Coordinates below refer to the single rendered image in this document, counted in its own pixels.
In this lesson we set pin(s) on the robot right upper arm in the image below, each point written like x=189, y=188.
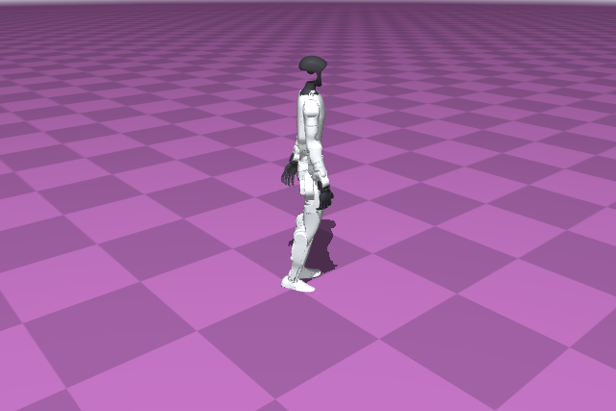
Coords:
x=311, y=113

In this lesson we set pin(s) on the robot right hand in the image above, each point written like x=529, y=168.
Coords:
x=325, y=196

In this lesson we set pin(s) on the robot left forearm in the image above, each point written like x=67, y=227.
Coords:
x=296, y=152

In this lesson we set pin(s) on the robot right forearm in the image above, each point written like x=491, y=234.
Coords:
x=316, y=159

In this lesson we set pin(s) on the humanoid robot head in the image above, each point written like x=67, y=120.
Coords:
x=312, y=64

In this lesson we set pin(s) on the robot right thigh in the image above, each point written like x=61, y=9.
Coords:
x=312, y=217

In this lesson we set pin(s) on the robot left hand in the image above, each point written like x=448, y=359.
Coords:
x=291, y=169

